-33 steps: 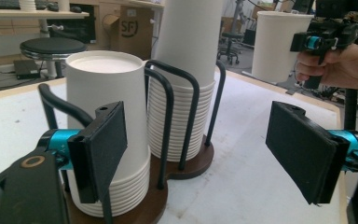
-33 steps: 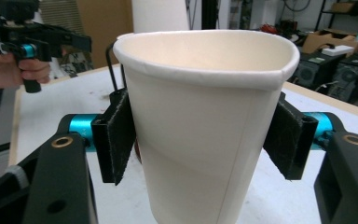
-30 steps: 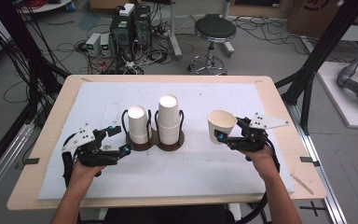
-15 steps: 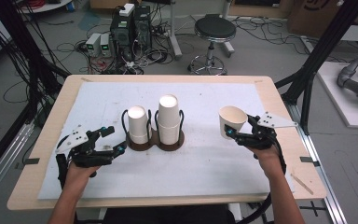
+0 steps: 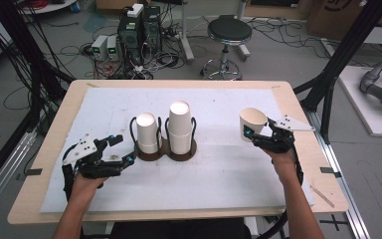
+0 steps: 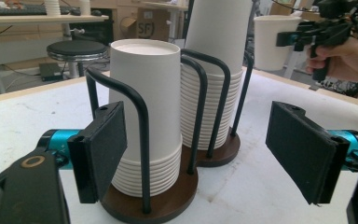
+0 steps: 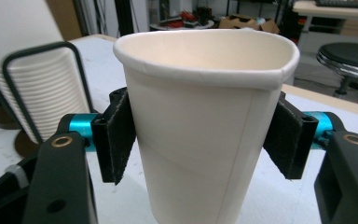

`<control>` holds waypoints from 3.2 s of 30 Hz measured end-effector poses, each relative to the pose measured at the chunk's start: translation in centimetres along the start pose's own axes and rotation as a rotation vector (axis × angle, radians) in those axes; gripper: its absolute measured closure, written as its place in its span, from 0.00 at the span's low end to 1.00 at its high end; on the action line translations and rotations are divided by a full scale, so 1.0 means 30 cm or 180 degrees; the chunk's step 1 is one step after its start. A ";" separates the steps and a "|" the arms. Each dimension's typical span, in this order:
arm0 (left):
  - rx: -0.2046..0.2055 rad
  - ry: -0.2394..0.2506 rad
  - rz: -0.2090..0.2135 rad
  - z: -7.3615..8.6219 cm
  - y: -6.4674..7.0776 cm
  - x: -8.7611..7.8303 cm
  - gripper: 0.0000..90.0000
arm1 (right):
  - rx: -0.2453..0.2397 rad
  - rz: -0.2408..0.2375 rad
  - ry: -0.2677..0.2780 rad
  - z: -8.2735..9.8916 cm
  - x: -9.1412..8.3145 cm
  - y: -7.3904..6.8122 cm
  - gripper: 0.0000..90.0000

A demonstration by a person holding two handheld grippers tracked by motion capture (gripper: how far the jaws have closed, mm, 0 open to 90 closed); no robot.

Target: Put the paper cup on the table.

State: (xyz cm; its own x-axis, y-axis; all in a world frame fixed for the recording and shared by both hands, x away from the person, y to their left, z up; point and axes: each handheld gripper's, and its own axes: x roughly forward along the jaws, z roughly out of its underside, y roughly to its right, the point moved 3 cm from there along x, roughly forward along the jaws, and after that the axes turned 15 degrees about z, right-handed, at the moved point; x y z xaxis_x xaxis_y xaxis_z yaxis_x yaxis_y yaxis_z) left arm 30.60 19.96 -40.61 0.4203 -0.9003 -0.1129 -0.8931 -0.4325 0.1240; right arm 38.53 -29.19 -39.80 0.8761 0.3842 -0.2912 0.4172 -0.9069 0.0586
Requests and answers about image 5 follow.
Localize thin wooden stick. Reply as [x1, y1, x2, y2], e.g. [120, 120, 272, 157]
[309, 184, 336, 209]

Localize brown cardboard box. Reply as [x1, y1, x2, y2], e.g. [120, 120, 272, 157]
[306, 0, 372, 41]

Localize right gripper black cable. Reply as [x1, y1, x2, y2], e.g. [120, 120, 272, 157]
[258, 138, 305, 239]

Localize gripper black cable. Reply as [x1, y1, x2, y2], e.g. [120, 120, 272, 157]
[61, 143, 78, 204]
[258, 138, 305, 239]

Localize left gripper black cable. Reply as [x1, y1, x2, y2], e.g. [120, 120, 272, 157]
[61, 143, 78, 204]

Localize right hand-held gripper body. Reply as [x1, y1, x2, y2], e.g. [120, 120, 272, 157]
[252, 114, 316, 154]

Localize round black stool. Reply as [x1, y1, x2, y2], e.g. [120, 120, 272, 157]
[200, 14, 253, 81]

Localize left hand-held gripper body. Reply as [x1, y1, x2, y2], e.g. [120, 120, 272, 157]
[62, 132, 127, 180]

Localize slim black computer tower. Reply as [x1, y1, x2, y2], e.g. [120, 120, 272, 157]
[142, 4, 163, 55]

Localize black floor cables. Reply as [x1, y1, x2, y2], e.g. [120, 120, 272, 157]
[250, 18, 333, 60]

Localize floor cable tangle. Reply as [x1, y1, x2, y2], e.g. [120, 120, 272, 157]
[79, 43, 187, 81]

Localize person's dark clothing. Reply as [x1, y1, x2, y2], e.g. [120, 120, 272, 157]
[108, 218, 253, 239]

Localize person's right hand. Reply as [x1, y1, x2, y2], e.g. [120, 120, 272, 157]
[262, 146, 301, 182]

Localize aluminium floor rail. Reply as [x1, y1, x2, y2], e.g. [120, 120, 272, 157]
[0, 128, 38, 221]
[306, 109, 372, 239]

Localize short stack of white cups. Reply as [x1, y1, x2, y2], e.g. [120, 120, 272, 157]
[135, 113, 160, 154]

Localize grey bench power supply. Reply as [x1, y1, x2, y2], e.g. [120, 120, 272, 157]
[105, 35, 120, 62]
[91, 34, 109, 62]

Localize black wire cup holder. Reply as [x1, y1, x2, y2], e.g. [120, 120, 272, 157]
[163, 117, 198, 162]
[128, 116, 167, 162]

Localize white paper cup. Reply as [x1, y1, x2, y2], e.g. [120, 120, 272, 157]
[239, 107, 269, 143]

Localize black cable bundle on frame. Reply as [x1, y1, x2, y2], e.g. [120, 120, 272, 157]
[0, 0, 78, 133]

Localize white table mat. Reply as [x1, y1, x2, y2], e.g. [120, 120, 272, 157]
[39, 87, 316, 214]

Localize black frame post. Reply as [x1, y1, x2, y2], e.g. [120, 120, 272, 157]
[292, 0, 382, 143]

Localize white box on tower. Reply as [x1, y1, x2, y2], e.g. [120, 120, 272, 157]
[126, 3, 145, 18]

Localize tall stack of white cups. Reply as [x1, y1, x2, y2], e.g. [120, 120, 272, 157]
[168, 100, 193, 155]

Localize person's left hand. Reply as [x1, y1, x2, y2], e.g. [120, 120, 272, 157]
[70, 173, 109, 201]

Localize white floor platform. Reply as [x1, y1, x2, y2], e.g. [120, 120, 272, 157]
[337, 64, 382, 138]

